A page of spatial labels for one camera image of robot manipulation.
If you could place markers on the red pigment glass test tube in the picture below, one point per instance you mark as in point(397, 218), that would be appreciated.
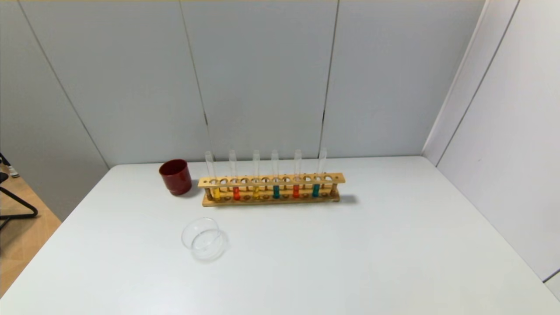
point(236, 194)
point(296, 191)

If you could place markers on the yellow pigment glass test tube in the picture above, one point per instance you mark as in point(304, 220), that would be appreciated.
point(256, 192)
point(216, 193)

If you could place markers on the teal pigment glass test tube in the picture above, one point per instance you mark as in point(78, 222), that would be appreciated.
point(316, 190)
point(276, 192)

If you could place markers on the wooden test tube rack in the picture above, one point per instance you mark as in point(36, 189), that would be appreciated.
point(280, 201)

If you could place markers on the dark red cup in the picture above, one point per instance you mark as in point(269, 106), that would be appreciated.
point(176, 181)

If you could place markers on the clear glass dish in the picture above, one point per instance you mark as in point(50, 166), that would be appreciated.
point(205, 245)

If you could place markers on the black metal stand leg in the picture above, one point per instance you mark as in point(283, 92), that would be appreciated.
point(33, 213)

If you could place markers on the small white black object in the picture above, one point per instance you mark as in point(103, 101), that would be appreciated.
point(13, 172)

